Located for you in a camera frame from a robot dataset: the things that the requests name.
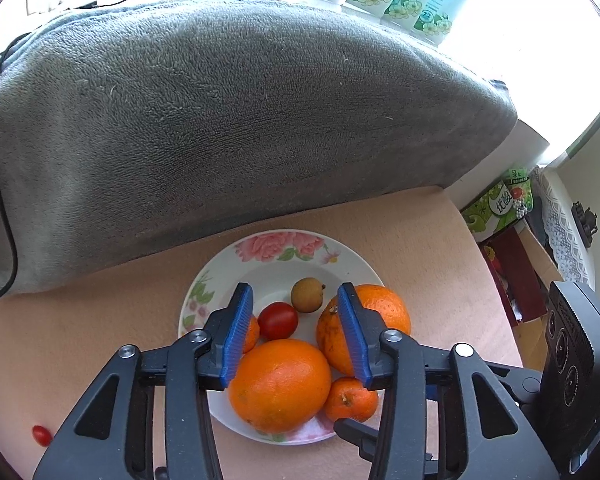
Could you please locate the small mandarin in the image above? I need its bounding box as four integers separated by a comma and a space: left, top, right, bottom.
242, 315, 260, 353
323, 377, 379, 422

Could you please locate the smooth large orange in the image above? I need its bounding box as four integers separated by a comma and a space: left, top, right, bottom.
227, 339, 332, 434

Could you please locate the small oblong cherry tomato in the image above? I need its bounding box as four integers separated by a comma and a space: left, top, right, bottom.
31, 425, 54, 448

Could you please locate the bumpy large orange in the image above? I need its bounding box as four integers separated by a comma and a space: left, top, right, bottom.
315, 284, 412, 377

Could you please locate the round red cherry tomato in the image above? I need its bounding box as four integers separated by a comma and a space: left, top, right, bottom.
258, 301, 299, 340

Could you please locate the brown longan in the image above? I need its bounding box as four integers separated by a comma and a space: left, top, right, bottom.
290, 278, 325, 313

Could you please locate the red box on floor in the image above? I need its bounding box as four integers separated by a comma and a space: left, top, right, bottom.
479, 226, 546, 327

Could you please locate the floral white ceramic plate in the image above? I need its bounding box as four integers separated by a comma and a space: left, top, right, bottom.
178, 229, 384, 446

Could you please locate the green printed carton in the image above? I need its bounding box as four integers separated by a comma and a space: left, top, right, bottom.
462, 168, 534, 243

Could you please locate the grey plush cushion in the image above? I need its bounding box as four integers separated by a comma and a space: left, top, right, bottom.
0, 0, 517, 294

